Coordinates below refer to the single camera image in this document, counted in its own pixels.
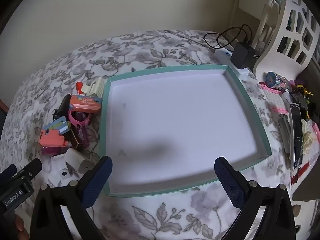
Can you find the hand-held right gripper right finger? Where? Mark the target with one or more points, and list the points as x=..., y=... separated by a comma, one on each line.
x=229, y=185

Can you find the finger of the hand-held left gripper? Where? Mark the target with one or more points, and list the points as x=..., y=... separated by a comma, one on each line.
x=7, y=173
x=30, y=170

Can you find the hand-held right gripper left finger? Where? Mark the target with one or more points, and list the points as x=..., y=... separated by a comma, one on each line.
x=98, y=180

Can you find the pink yellow toy figure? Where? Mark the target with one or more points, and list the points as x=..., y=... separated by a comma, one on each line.
x=51, y=150

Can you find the salmon pink plastic clip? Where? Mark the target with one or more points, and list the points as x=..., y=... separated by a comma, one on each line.
x=52, y=138

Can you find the blue green plastic clip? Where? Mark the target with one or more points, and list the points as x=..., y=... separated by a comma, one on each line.
x=58, y=126

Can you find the pink smart watch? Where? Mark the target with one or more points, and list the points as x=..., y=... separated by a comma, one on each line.
x=81, y=122

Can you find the black rectangular box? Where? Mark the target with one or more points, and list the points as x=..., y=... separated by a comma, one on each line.
x=64, y=105

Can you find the orange blue eraser pack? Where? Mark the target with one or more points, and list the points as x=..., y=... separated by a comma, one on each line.
x=85, y=103

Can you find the teal white shallow tray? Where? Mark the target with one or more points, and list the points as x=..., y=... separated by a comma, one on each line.
x=175, y=120

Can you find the cream hair claw clip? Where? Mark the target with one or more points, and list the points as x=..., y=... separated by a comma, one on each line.
x=96, y=87

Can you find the orange capped glue stick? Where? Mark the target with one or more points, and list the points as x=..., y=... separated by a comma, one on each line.
x=79, y=87

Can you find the person's left hand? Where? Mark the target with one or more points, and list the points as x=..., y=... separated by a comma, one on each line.
x=22, y=230

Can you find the dark wooden furniture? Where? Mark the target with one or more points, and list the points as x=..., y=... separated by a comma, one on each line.
x=3, y=110

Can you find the grey stapler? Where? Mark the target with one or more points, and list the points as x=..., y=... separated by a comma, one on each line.
x=285, y=132

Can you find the black silver remote control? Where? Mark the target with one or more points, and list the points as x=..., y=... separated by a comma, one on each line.
x=297, y=135

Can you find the pink white beaded mat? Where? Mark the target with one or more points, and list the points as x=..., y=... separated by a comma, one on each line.
x=275, y=102

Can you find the dark textured pouch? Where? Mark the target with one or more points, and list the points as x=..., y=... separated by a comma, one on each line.
x=300, y=101

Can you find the white power strip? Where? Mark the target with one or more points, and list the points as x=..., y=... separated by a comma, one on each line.
x=242, y=73

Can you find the metal wristwatch blue face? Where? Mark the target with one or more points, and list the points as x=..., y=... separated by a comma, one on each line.
x=275, y=80

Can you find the black gold toy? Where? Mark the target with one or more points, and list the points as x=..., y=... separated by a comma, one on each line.
x=303, y=90

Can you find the white device blue light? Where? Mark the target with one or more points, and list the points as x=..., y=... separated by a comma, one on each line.
x=223, y=55

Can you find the black power adapter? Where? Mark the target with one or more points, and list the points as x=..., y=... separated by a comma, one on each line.
x=242, y=55

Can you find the grey floral bedsheet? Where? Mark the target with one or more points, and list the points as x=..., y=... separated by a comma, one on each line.
x=140, y=52

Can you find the white cutout chair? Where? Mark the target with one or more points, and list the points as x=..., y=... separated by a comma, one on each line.
x=280, y=60

